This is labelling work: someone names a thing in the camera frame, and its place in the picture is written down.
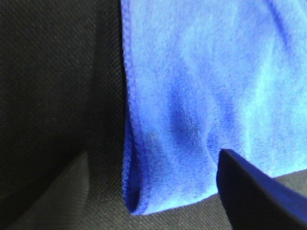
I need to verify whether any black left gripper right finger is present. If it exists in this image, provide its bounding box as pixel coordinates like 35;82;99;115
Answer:
216;149;307;230

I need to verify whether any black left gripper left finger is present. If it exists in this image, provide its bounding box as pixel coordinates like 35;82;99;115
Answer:
0;152;89;230

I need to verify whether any blue microfiber towel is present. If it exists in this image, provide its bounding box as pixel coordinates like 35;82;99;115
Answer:
120;0;307;215

